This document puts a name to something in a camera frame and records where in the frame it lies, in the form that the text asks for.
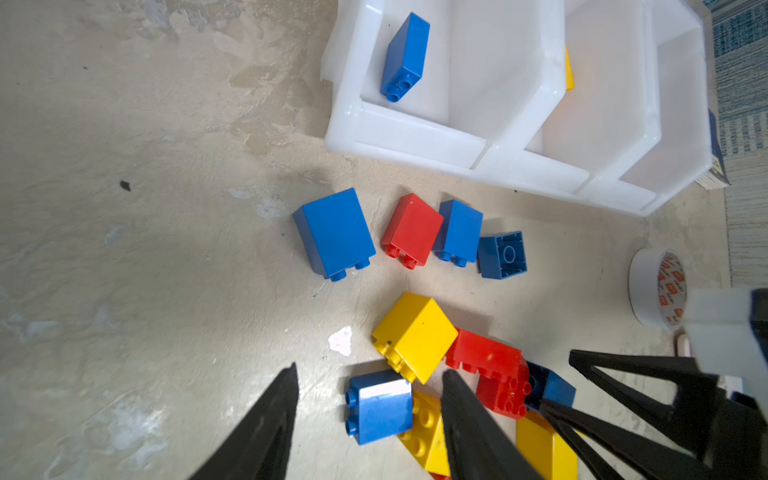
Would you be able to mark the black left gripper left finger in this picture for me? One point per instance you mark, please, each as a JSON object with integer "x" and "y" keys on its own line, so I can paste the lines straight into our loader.
{"x": 259, "y": 446}

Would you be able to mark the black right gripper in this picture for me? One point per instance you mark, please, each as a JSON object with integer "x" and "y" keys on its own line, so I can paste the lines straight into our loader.
{"x": 732, "y": 384}

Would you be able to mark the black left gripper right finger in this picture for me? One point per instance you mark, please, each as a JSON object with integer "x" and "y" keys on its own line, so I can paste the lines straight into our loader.
{"x": 477, "y": 448}

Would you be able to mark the long red brick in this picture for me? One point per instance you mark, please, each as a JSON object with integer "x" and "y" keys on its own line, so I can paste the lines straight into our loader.
{"x": 489, "y": 358}

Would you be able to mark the yellow brick pile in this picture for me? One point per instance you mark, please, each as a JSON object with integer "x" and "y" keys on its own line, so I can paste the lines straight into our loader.
{"x": 414, "y": 337}

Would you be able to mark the blue tall brick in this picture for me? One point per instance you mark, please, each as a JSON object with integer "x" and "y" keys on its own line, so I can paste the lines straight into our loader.
{"x": 335, "y": 234}

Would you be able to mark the small blue brick bottom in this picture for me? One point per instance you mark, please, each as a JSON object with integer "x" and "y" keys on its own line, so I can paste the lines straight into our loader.
{"x": 405, "y": 58}

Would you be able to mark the red brick centre small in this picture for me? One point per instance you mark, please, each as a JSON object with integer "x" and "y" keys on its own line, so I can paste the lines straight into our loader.
{"x": 506, "y": 398}

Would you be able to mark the tape roll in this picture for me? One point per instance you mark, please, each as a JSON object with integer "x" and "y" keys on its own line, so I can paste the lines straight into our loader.
{"x": 657, "y": 288}

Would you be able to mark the dark blue upturned brick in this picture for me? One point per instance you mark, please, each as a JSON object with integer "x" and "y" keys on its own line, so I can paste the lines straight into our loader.
{"x": 502, "y": 256}

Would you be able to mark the blue brick top row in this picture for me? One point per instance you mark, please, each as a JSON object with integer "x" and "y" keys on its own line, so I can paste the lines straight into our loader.
{"x": 458, "y": 238}

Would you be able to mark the red brick top row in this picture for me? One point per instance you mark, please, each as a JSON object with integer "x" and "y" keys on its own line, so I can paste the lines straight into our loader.
{"x": 412, "y": 231}

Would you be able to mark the blue notebook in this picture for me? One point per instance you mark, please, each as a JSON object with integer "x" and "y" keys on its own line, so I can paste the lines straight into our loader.
{"x": 715, "y": 177}

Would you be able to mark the white right bin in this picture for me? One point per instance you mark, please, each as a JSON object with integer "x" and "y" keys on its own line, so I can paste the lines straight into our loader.
{"x": 682, "y": 153}

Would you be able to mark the white bin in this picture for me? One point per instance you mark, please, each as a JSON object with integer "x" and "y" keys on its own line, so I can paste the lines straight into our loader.
{"x": 494, "y": 71}
{"x": 682, "y": 153}
{"x": 605, "y": 124}

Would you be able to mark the white middle bin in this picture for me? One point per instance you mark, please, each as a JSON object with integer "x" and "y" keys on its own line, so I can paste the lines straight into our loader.
{"x": 605, "y": 124}

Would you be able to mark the white left bin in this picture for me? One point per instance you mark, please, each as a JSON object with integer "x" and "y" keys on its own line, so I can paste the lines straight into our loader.
{"x": 494, "y": 71}

